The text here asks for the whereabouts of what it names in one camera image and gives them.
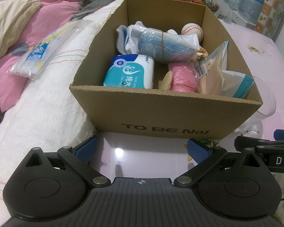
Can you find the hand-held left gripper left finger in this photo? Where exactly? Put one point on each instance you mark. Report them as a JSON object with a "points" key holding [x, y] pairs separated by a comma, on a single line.
{"points": [[88, 149]]}

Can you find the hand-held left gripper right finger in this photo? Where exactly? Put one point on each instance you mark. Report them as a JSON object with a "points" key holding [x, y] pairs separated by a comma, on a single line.
{"points": [[198, 151]]}

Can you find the brown cardboard box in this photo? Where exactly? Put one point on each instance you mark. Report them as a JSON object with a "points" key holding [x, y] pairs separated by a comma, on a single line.
{"points": [[156, 113]]}

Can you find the clear packet of beige sticks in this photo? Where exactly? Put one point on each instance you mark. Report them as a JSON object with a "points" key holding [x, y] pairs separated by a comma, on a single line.
{"points": [[213, 75]]}

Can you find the clear glass cup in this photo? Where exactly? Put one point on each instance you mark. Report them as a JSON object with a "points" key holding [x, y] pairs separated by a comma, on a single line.
{"points": [[267, 104]]}

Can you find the white knitted bed cover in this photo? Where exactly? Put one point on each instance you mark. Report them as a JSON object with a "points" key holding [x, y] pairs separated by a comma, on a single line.
{"points": [[49, 104]]}

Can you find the white blue paper packet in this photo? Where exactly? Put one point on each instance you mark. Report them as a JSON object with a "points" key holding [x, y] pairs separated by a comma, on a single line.
{"points": [[239, 82]]}

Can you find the pink plastic bag roll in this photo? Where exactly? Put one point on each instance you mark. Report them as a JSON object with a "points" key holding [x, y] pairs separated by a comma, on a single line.
{"points": [[182, 75]]}

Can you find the blue white wet wipes pack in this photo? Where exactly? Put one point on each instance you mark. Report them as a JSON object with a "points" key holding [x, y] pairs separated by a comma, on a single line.
{"points": [[127, 71]]}

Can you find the plastic bag of cotton swabs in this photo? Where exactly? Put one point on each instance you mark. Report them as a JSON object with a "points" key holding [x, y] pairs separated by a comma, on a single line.
{"points": [[37, 59]]}

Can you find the bundle of blue face masks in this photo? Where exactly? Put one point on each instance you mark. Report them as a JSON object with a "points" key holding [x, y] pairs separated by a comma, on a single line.
{"points": [[165, 47]]}

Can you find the light blue fluffy towel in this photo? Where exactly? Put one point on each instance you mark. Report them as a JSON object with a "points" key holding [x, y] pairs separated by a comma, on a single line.
{"points": [[124, 39]]}

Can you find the orange patterned cloth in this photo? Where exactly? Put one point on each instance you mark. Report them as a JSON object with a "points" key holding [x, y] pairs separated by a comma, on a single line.
{"points": [[272, 16]]}

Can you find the white baseball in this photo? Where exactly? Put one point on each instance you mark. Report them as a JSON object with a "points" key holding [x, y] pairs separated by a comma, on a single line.
{"points": [[191, 32]]}

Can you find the pink quilt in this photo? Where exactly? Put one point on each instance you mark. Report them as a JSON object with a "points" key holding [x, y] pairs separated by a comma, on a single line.
{"points": [[52, 11]]}

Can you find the beige blanket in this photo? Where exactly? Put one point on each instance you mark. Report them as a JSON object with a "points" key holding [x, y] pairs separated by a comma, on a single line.
{"points": [[9, 23]]}

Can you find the grey blanket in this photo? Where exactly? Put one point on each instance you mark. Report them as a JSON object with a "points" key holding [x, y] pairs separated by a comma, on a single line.
{"points": [[104, 0]]}

